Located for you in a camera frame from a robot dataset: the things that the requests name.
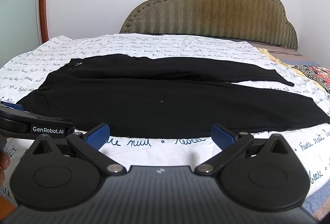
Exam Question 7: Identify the white script-print bedsheet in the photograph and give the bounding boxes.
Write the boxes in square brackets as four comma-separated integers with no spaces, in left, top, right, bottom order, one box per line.
[0,33,330,200]

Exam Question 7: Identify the left hand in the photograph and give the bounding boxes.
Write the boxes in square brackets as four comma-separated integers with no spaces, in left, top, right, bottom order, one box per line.
[0,135,11,185]

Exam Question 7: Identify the wardrobe with floral glass door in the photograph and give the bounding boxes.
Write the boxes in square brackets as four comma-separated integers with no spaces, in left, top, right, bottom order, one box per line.
[1,0,42,66]

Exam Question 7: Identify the floral colourful blanket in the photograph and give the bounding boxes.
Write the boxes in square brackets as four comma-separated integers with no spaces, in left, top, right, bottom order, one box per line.
[293,65,330,93]

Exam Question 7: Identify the black pants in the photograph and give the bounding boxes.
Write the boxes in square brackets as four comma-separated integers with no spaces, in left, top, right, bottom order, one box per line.
[19,54,329,139]

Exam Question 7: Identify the olive upholstered headboard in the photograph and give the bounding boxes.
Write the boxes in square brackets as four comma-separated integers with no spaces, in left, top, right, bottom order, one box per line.
[120,0,298,50]

